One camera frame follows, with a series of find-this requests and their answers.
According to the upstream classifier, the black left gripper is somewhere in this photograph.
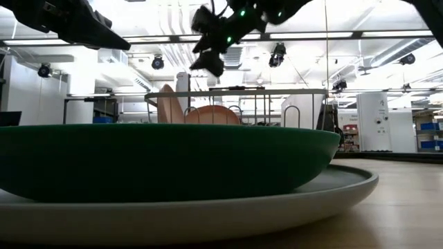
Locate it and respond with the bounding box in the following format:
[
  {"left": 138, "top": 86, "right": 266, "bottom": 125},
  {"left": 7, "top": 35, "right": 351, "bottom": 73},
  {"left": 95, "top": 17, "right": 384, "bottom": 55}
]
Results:
[{"left": 0, "top": 0, "right": 132, "bottom": 51}]

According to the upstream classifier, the wire dish rack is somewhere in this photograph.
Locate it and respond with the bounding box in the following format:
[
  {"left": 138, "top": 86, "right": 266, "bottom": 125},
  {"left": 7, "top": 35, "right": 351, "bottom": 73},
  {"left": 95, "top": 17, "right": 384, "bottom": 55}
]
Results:
[{"left": 144, "top": 89, "right": 329, "bottom": 131}]

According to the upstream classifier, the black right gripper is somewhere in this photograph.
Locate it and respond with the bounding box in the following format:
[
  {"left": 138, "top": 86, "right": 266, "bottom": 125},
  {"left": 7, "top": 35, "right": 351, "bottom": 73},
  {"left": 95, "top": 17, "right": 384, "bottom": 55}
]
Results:
[{"left": 189, "top": 34, "right": 226, "bottom": 77}]

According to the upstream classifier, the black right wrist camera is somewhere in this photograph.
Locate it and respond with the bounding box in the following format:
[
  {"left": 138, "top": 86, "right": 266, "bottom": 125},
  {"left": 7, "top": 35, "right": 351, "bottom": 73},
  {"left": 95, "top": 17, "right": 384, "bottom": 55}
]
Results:
[{"left": 190, "top": 5, "right": 222, "bottom": 35}]

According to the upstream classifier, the storage shelf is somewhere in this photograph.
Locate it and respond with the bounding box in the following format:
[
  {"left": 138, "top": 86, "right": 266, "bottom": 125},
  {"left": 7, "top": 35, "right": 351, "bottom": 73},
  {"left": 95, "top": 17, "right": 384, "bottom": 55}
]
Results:
[{"left": 415, "top": 116, "right": 443, "bottom": 153}]

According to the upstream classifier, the large white plate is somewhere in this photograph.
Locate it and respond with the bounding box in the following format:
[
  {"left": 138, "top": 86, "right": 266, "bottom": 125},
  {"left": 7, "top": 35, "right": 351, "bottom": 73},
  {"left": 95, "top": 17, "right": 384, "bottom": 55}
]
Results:
[{"left": 0, "top": 164, "right": 380, "bottom": 246}]

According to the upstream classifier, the thin hanging cable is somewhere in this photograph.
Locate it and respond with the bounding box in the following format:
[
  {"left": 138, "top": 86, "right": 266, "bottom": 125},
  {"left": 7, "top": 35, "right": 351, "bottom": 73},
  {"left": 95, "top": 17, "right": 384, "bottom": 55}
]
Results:
[{"left": 324, "top": 0, "right": 329, "bottom": 91}]

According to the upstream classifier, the black background table frame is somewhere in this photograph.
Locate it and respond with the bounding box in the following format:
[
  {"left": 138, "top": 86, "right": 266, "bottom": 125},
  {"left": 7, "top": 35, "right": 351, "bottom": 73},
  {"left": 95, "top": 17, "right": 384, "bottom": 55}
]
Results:
[{"left": 62, "top": 97, "right": 118, "bottom": 125}]

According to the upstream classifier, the white cutlery holder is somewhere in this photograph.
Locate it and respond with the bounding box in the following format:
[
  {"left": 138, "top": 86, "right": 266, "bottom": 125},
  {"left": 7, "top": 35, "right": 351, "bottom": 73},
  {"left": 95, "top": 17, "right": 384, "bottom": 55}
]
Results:
[{"left": 282, "top": 93, "right": 326, "bottom": 131}]

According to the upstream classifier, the black overhead frame beam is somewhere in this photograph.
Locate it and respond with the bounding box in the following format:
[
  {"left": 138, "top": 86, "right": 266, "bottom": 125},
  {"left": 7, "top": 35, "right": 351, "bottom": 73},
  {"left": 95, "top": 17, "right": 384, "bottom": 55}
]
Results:
[{"left": 0, "top": 30, "right": 436, "bottom": 48}]

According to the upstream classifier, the green bowl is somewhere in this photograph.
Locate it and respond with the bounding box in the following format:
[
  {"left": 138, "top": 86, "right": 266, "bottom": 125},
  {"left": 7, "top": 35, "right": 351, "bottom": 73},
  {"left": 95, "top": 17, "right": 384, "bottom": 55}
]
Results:
[{"left": 0, "top": 123, "right": 342, "bottom": 203}]

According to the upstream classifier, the dark monitor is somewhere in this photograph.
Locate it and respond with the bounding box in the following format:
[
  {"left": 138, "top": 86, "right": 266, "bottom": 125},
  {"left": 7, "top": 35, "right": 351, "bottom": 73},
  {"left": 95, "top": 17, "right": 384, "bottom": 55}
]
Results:
[{"left": 0, "top": 111, "right": 22, "bottom": 127}]

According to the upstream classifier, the grey ceiling air duct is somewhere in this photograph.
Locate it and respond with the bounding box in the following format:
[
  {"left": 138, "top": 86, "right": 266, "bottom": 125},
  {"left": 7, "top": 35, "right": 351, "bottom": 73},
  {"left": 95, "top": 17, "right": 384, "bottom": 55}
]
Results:
[{"left": 358, "top": 37, "right": 435, "bottom": 75}]

